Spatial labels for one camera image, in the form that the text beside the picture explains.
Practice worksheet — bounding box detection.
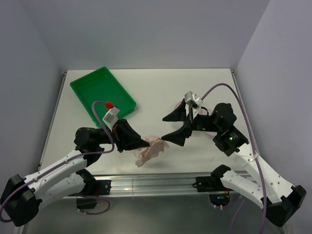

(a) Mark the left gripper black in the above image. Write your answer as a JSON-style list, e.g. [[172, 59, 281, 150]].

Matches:
[[97, 118, 149, 153]]

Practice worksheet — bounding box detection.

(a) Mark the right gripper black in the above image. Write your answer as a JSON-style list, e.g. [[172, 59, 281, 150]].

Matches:
[[161, 98, 221, 146]]

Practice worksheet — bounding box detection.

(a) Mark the white mesh laundry bag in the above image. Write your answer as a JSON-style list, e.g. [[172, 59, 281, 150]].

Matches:
[[175, 98, 217, 137]]

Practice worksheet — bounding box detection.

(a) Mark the beige pink bra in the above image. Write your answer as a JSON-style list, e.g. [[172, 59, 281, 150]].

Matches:
[[134, 136, 169, 167]]

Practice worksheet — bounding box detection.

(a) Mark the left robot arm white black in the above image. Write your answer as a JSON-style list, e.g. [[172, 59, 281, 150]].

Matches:
[[0, 119, 150, 227]]

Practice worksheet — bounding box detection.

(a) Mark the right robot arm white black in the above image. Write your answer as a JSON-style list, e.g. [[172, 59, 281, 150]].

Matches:
[[162, 100, 307, 227]]

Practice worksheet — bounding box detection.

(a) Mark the green plastic tray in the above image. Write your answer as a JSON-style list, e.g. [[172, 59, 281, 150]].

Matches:
[[70, 67, 137, 127]]

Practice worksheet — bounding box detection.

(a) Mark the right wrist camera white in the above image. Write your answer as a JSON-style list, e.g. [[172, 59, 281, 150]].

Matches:
[[184, 91, 203, 120]]

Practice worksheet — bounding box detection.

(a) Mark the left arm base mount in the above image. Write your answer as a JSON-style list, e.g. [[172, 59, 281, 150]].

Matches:
[[76, 179, 111, 215]]

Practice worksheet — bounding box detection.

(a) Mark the aluminium front rail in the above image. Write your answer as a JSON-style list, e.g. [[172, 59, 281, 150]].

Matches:
[[62, 173, 254, 197]]

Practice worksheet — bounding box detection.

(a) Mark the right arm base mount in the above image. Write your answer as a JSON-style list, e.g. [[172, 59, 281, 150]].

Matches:
[[192, 176, 231, 208]]

